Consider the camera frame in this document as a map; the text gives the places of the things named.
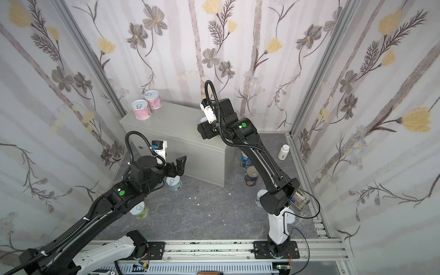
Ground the dark blue can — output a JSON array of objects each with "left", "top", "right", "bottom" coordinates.
[{"left": 244, "top": 166, "right": 259, "bottom": 186}]

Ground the light can far right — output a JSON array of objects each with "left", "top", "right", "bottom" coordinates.
[{"left": 284, "top": 213, "right": 296, "bottom": 225}]

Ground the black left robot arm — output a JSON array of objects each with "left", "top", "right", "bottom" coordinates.
[{"left": 7, "top": 131, "right": 187, "bottom": 275}]

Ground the white plastic bottle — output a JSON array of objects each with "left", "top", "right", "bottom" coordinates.
[{"left": 278, "top": 144, "right": 290, "bottom": 160}]

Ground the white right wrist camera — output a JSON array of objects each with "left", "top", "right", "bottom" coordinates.
[{"left": 200, "top": 99, "right": 217, "bottom": 124}]

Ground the grey metal cabinet counter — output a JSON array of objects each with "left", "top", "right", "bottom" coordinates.
[{"left": 120, "top": 102, "right": 235, "bottom": 187}]

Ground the light blue can right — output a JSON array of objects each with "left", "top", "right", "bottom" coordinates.
[{"left": 255, "top": 189, "right": 268, "bottom": 208}]

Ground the green can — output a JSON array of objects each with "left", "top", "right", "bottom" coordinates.
[{"left": 129, "top": 202, "right": 149, "bottom": 219}]

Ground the blue can silver lid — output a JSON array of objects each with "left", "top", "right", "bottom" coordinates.
[{"left": 240, "top": 152, "right": 252, "bottom": 168}]

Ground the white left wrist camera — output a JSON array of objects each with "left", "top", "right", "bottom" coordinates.
[{"left": 151, "top": 140, "right": 167, "bottom": 162}]

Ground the pink can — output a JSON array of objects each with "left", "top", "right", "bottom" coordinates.
[
  {"left": 131, "top": 100, "right": 151, "bottom": 120},
  {"left": 143, "top": 90, "right": 162, "bottom": 110}
]

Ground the teal can near cabinet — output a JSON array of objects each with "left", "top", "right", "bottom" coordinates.
[{"left": 166, "top": 176, "right": 182, "bottom": 191}]

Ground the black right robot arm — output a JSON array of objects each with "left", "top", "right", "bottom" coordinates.
[{"left": 197, "top": 80, "right": 300, "bottom": 258}]

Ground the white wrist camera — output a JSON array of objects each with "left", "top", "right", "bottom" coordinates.
[
  {"left": 200, "top": 99, "right": 217, "bottom": 124},
  {"left": 151, "top": 140, "right": 167, "bottom": 162}
]

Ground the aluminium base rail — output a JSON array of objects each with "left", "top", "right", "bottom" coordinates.
[{"left": 66, "top": 239, "right": 348, "bottom": 275}]

